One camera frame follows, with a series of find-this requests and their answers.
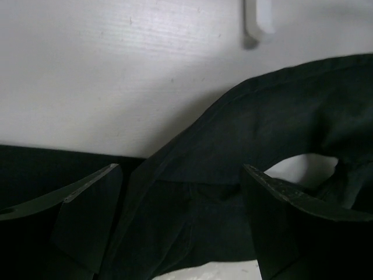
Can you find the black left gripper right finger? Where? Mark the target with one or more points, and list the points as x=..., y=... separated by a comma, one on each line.
x=297, y=236

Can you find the white clothes rack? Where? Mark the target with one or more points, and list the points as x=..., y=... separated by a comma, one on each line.
x=258, y=22

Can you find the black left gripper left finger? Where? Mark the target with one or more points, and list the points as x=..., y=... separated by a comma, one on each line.
x=62, y=234

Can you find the black denim trousers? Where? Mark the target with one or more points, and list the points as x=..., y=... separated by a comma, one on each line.
x=308, y=125

